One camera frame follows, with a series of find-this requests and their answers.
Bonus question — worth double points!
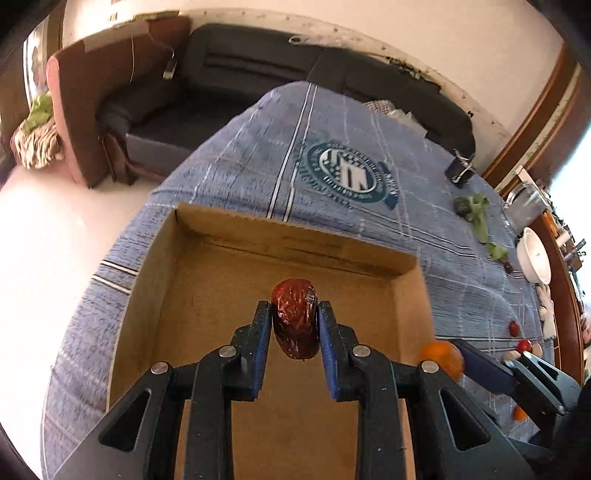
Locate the red tomato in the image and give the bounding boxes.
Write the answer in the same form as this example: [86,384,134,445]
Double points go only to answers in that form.
[516,339,533,353]

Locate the large wrinkled red date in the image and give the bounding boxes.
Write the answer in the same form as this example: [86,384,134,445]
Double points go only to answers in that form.
[271,278,320,361]

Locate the large orange mandarin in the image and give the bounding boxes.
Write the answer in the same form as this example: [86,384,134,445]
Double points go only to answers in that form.
[419,340,465,382]

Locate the small red date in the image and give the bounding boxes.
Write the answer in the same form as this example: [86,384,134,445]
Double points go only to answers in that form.
[509,320,521,337]

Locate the white work glove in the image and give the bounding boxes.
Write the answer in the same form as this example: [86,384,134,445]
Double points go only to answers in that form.
[535,284,557,340]

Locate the white bowl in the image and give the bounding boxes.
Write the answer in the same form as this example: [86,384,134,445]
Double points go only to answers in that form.
[517,227,552,285]

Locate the cardboard box tray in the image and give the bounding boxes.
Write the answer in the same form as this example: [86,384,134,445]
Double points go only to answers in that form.
[108,205,435,479]

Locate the clear glass jar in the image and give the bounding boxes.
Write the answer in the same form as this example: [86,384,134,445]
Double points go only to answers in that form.
[503,182,550,236]

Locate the small black adapter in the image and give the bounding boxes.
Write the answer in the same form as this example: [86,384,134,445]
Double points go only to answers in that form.
[453,197,472,218]

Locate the green leafy vegetable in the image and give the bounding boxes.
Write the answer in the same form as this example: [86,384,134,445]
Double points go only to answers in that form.
[466,192,508,263]

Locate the blue plaid tablecloth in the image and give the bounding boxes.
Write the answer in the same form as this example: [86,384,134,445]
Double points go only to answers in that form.
[42,82,543,479]

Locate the black device with antenna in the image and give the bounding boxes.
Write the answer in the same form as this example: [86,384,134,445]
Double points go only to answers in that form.
[445,149,475,188]

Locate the wooden sideboard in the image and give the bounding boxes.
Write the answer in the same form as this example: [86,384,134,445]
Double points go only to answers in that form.
[482,43,590,380]

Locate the black leather sofa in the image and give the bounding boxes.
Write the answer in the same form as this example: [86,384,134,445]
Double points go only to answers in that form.
[96,24,476,177]

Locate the brown armchair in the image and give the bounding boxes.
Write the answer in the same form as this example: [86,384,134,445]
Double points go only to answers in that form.
[46,16,191,188]

